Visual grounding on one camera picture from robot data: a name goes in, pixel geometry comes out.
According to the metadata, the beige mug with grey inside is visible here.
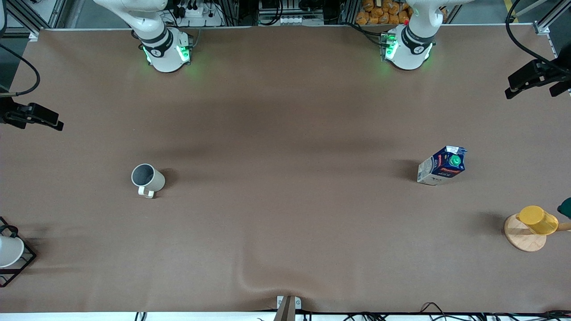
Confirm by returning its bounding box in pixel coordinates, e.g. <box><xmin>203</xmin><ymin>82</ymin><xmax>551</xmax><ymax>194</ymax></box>
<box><xmin>131</xmin><ymin>164</ymin><xmax>166</xmax><ymax>199</ymax></box>

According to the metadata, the black arm base cable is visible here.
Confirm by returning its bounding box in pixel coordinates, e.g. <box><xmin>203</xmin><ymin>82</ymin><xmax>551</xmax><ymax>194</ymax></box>
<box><xmin>349</xmin><ymin>22</ymin><xmax>389</xmax><ymax>47</ymax></box>

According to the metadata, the white cup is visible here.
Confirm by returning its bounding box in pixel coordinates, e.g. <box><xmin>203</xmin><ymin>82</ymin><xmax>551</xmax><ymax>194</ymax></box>
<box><xmin>0</xmin><ymin>235</ymin><xmax>25</xmax><ymax>268</ymax></box>

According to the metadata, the aluminium frame profile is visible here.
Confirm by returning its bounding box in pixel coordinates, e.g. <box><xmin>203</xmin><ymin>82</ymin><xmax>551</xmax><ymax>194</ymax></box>
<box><xmin>532</xmin><ymin>0</ymin><xmax>571</xmax><ymax>36</ymax></box>
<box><xmin>0</xmin><ymin>0</ymin><xmax>68</xmax><ymax>42</ymax></box>

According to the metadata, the white power strip with plugs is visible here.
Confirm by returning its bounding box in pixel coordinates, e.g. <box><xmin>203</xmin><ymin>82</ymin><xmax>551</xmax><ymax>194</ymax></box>
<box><xmin>175</xmin><ymin>0</ymin><xmax>224</xmax><ymax>27</ymax></box>

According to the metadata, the brown table cloth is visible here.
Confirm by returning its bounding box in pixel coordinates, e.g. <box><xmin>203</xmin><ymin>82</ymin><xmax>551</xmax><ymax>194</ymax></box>
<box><xmin>0</xmin><ymin>25</ymin><xmax>571</xmax><ymax>315</ymax></box>

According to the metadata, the bag of orange snacks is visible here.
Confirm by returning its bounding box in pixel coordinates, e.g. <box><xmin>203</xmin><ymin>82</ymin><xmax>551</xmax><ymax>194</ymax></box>
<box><xmin>355</xmin><ymin>0</ymin><xmax>414</xmax><ymax>26</ymax></box>

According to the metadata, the blue white milk carton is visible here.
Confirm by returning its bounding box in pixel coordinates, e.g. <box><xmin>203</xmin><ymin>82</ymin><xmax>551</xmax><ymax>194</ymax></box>
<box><xmin>417</xmin><ymin>145</ymin><xmax>468</xmax><ymax>186</ymax></box>

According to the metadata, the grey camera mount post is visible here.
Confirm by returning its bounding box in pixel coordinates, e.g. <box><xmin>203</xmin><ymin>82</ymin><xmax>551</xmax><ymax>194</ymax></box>
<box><xmin>274</xmin><ymin>295</ymin><xmax>302</xmax><ymax>321</ymax></box>

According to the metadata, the black wire rack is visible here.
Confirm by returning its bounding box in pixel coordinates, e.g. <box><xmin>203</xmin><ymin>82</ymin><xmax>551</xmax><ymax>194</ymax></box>
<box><xmin>0</xmin><ymin>216</ymin><xmax>37</xmax><ymax>288</ymax></box>

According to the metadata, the yellow plastic cup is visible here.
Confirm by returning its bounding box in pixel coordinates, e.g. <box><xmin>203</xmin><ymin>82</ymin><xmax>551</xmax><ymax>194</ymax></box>
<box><xmin>516</xmin><ymin>205</ymin><xmax>559</xmax><ymax>236</ymax></box>

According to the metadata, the round wooden mug stand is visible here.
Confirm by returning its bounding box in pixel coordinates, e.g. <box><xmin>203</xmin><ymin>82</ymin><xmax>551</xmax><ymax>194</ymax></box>
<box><xmin>504</xmin><ymin>214</ymin><xmax>571</xmax><ymax>253</ymax></box>

